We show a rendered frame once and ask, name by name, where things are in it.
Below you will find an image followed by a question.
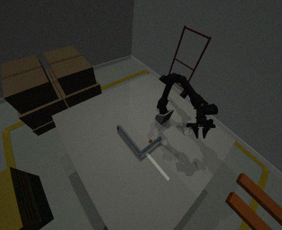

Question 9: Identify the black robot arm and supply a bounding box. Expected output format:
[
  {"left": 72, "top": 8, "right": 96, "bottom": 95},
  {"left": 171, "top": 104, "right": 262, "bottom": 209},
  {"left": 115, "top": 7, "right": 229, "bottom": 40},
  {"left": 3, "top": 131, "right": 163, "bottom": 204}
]
[{"left": 157, "top": 73, "right": 218, "bottom": 126}]

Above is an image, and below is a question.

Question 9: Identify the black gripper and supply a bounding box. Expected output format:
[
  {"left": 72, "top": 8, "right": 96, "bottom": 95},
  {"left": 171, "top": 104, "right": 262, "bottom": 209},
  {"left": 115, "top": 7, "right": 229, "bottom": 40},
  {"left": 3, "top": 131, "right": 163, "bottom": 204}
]
[{"left": 187, "top": 115, "right": 215, "bottom": 139}]

